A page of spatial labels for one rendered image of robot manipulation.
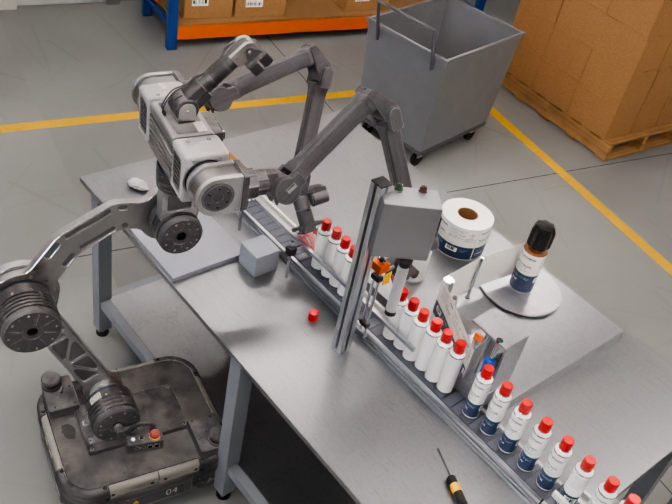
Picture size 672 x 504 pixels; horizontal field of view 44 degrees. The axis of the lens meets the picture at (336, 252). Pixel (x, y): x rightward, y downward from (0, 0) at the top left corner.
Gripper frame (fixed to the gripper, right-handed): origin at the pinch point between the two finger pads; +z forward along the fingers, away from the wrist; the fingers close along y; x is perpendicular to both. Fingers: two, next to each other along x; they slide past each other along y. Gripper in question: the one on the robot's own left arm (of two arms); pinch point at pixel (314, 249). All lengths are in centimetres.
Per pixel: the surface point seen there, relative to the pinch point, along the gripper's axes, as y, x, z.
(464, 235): 50, -24, 11
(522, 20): 337, 156, -66
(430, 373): -4, -50, 40
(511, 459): -4, -75, 64
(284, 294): -15.7, 1.9, 11.4
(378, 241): -18, -58, -7
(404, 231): -13, -64, -8
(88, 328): -44, 125, 21
